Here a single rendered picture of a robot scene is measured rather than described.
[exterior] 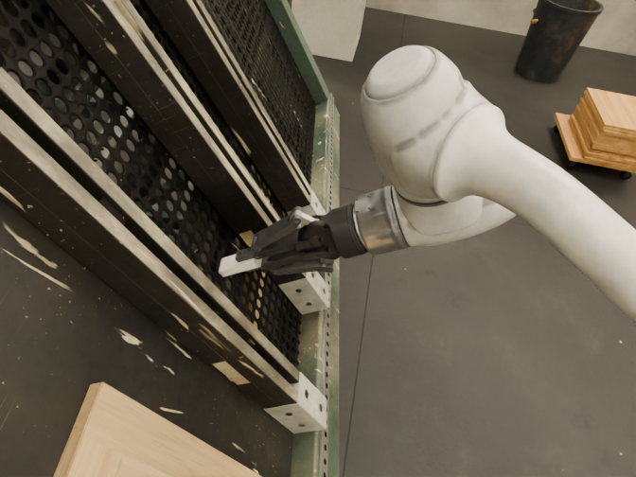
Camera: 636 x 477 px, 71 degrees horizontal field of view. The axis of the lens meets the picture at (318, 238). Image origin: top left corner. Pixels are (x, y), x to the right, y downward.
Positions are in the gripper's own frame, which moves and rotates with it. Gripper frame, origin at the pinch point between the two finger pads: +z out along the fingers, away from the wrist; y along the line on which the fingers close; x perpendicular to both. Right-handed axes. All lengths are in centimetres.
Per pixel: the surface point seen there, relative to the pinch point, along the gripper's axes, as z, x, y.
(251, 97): 1.4, -42.6, 5.9
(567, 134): -115, -242, -195
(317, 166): 6, -73, -37
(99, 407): 6.2, 26.6, 10.5
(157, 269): 0.9, 12.0, 14.0
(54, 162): 0.8, 11.0, 30.2
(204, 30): 0.8, -38.7, 22.7
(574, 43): -155, -348, -188
